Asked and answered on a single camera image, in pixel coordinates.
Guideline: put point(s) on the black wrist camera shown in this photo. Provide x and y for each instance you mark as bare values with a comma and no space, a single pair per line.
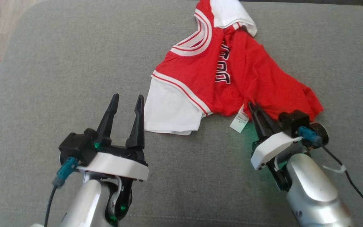
293,123
76,146

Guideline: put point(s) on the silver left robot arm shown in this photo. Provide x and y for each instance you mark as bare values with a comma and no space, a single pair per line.
83,205

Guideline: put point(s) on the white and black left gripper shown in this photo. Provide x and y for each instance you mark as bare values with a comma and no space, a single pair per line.
118,165

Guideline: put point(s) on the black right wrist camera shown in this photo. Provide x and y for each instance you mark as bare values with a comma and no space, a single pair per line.
293,123

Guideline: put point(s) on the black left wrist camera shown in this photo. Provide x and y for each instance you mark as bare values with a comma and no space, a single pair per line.
76,146

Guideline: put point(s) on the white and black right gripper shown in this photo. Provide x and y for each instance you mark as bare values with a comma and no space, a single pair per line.
269,149

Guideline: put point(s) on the red jersey with white sleeves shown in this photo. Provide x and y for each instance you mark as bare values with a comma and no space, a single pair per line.
194,66

